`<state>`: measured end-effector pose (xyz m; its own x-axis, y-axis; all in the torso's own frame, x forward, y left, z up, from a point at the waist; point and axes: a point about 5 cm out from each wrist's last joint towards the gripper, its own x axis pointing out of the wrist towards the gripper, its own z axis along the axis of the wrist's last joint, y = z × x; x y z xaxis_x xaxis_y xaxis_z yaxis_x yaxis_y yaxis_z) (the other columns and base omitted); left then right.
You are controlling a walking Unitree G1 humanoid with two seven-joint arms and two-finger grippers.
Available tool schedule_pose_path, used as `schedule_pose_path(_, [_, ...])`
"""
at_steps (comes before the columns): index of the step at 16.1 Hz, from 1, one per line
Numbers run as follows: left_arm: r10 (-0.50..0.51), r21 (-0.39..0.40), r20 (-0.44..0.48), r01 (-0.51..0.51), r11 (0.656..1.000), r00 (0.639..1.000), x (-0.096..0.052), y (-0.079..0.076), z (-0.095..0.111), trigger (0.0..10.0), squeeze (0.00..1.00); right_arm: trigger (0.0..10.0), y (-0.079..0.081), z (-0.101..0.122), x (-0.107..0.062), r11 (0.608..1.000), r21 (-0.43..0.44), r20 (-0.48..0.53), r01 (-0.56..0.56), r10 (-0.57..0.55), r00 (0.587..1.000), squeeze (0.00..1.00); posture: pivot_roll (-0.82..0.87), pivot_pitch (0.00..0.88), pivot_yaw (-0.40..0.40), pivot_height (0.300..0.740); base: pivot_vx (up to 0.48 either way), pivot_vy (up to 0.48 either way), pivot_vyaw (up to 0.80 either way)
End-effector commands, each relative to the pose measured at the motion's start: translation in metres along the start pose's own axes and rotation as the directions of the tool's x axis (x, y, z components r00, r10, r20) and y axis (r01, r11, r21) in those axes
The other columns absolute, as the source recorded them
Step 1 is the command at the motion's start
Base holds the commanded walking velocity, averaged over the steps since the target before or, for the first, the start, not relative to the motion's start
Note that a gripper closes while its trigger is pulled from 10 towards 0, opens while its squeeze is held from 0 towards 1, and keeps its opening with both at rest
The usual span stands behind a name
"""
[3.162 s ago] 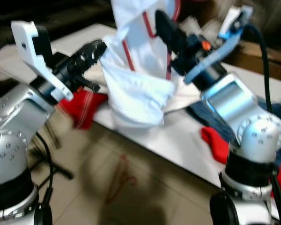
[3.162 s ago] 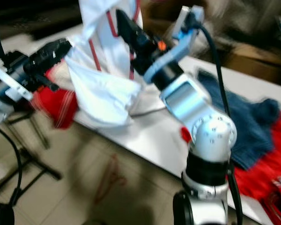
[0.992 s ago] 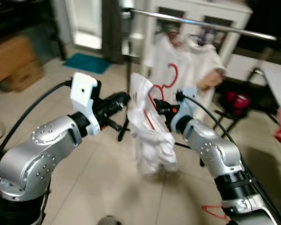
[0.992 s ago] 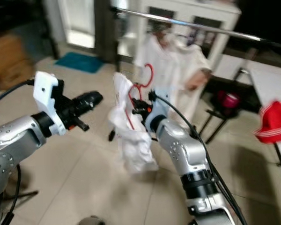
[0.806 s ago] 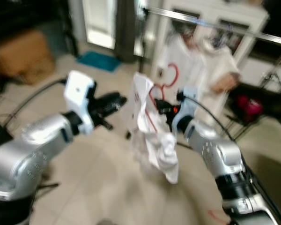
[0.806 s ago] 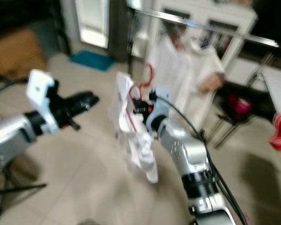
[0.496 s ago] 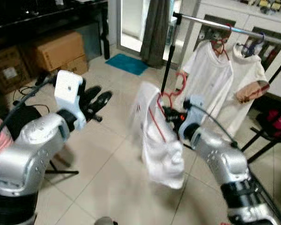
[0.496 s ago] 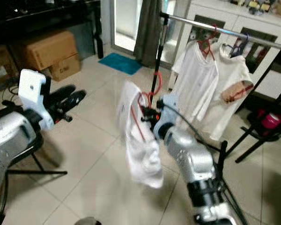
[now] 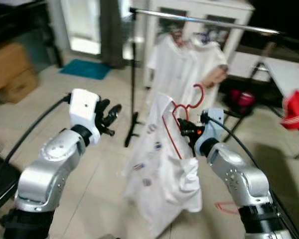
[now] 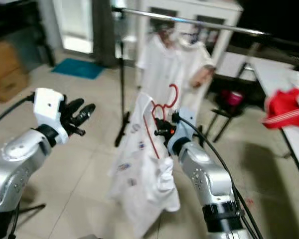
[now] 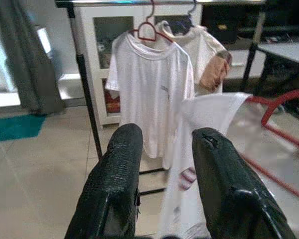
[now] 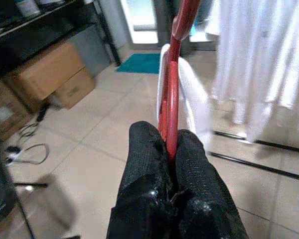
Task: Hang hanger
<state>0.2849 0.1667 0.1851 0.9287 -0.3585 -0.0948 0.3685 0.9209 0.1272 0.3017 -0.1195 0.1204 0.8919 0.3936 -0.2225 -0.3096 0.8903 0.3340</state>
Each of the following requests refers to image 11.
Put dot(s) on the red and yellow package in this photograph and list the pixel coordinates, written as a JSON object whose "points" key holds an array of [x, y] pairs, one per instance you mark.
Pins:
{"points": [[113, 100]]}

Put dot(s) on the black cabinet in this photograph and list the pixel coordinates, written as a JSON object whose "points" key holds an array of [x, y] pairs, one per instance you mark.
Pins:
{"points": [[219, 15]]}

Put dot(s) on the black clothes rack silver rail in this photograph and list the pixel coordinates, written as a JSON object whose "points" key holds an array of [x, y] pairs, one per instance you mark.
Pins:
{"points": [[91, 112]]}

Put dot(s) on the dark grey curtain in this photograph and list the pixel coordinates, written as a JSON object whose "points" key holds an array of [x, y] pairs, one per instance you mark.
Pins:
{"points": [[27, 62]]}

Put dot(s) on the cream garment with tan patch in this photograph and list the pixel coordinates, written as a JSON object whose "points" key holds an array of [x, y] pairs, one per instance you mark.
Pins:
{"points": [[204, 49]]}

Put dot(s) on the white glass-door cabinet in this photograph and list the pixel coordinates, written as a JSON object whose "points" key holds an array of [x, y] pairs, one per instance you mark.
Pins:
{"points": [[87, 37]]}

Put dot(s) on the white table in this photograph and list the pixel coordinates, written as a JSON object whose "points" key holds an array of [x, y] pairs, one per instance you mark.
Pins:
{"points": [[289, 53]]}

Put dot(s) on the white garment with pocket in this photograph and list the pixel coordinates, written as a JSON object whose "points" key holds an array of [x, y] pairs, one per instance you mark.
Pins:
{"points": [[179, 186]]}

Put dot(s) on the white t-shirt with grey logo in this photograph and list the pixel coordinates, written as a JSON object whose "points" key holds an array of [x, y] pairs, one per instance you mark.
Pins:
{"points": [[149, 87]]}

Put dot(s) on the teal floor mat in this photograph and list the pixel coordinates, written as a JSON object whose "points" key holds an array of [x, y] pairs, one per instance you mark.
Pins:
{"points": [[12, 128]]}

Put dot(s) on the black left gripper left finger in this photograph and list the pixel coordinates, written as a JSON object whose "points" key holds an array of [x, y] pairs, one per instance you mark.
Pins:
{"points": [[114, 174]]}

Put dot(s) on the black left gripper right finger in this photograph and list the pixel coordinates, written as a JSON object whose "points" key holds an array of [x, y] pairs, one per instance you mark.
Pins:
{"points": [[226, 186]]}

